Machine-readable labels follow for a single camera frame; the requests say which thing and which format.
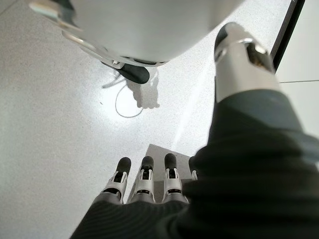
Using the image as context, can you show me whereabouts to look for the thin grey floor cable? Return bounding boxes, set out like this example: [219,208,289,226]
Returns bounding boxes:
[101,69,146,118]

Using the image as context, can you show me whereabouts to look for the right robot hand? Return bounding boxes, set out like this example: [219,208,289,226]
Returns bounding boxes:
[69,21,319,239]

